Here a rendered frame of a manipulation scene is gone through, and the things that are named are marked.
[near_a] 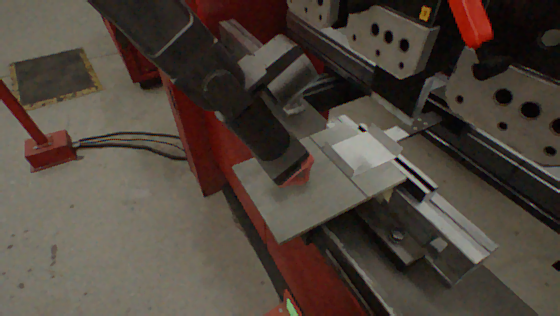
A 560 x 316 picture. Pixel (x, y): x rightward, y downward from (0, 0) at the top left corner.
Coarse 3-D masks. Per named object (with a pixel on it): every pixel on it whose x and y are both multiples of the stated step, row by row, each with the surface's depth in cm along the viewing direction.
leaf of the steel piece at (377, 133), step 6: (372, 126) 62; (372, 132) 62; (378, 132) 61; (378, 138) 61; (384, 138) 59; (390, 138) 58; (384, 144) 60; (390, 144) 58; (396, 144) 57; (390, 150) 59; (396, 150) 58
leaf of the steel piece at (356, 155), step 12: (336, 144) 60; (348, 144) 60; (360, 144) 60; (372, 144) 60; (336, 156) 56; (348, 156) 57; (360, 156) 57; (372, 156) 57; (384, 156) 57; (396, 156) 57; (348, 168) 54; (360, 168) 55; (372, 168) 55
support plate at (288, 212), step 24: (312, 144) 60; (240, 168) 56; (312, 168) 56; (336, 168) 56; (384, 168) 56; (264, 192) 52; (288, 192) 52; (312, 192) 52; (336, 192) 52; (360, 192) 52; (264, 216) 48; (288, 216) 48; (312, 216) 48; (288, 240) 46
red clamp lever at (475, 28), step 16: (448, 0) 31; (464, 0) 30; (464, 16) 30; (480, 16) 30; (464, 32) 30; (480, 32) 30; (480, 48) 30; (480, 64) 30; (496, 64) 30; (480, 80) 30
